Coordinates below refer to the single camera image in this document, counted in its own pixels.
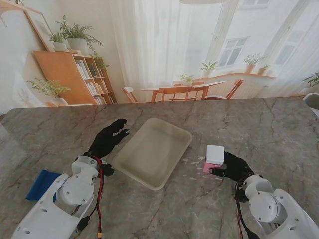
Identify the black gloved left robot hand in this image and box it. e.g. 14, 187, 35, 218
87, 119, 131, 160

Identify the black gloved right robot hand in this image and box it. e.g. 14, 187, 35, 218
209, 151, 255, 182

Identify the white square jar cap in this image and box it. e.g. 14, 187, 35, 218
206, 145, 225, 165

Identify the pink square jar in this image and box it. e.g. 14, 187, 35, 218
203, 162, 224, 173

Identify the cream baking tray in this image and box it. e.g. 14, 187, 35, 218
112, 117, 193, 191

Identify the blue plastic scraper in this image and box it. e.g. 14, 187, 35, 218
25, 169, 62, 201

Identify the printed room scene backdrop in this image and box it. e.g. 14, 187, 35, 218
0, 0, 319, 110

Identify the red and black right arm cable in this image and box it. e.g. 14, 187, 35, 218
234, 181, 261, 239

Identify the red and black arm cable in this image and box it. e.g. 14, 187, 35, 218
76, 159, 115, 239
234, 181, 261, 239

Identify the red and black left arm cable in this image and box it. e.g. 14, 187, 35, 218
76, 159, 115, 239

